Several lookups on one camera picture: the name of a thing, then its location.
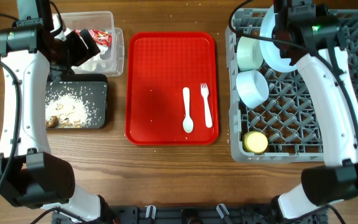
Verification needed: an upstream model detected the red snack wrapper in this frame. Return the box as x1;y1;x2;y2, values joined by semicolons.
89;29;112;47

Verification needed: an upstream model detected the white tissue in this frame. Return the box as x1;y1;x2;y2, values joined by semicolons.
71;54;115;73

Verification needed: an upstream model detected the white rice pile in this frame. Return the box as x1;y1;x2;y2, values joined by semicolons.
45;94;91;129

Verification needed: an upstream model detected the brown food scrap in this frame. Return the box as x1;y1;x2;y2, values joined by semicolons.
45;116;59;128

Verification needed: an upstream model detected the white plastic fork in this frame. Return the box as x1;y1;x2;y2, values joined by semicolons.
200;83;213;128

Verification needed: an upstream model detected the white plastic spoon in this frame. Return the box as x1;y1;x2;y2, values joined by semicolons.
183;87;194;133

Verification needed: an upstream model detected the pale green bowl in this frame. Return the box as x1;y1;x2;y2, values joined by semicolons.
236;37;264;72

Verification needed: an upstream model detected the small blue bowl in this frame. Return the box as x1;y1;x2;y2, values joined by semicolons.
236;70;269;109

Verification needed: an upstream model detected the light blue plate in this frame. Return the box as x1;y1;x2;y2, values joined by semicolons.
259;6;297;73

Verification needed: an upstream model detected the yellow plastic cup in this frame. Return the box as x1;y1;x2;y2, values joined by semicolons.
242;131;269;154

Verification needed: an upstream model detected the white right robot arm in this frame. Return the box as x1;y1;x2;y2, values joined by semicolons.
273;1;358;220

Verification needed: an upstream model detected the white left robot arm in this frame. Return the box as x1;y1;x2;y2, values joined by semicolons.
0;1;118;223

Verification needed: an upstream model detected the black food waste tray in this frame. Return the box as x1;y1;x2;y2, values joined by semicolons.
45;74;108;129

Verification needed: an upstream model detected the blue-grey dishwasher rack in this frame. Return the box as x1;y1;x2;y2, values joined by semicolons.
225;9;358;163

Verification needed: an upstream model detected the clear plastic bin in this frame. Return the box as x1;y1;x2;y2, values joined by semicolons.
53;11;124;77

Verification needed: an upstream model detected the red plastic tray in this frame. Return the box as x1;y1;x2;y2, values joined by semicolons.
125;32;219;146

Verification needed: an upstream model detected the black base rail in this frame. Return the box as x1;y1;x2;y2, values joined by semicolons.
52;202;328;224

